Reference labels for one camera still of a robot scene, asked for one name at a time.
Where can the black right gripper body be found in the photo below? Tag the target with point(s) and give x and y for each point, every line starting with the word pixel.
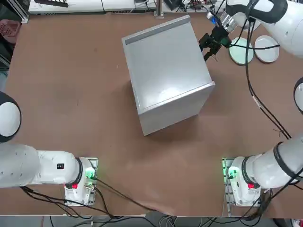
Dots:
pixel 220 35

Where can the mint green plate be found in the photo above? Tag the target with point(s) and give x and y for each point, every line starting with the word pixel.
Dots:
pixel 237 55

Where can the pale gray plate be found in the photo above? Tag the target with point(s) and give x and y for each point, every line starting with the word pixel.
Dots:
pixel 266 49

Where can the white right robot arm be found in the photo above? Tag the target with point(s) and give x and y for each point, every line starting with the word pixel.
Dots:
pixel 284 26

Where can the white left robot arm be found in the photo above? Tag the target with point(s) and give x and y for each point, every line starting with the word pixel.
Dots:
pixel 23 165

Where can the gray steel cabinet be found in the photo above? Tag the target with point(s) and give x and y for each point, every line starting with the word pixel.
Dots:
pixel 165 66

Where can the black electronic device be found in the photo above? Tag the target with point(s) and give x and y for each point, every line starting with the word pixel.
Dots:
pixel 172 4

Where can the white shelf board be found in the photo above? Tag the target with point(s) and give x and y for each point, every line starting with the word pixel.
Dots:
pixel 82 6

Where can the black comb-like rack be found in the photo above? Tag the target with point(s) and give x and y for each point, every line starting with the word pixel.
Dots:
pixel 54 2

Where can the pink perforated basket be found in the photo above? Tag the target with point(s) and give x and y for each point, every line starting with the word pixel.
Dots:
pixel 9 29

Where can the aluminium profile post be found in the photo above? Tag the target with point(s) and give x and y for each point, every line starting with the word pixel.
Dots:
pixel 159 9

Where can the aluminium frame rail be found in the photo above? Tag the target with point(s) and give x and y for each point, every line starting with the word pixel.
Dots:
pixel 23 14

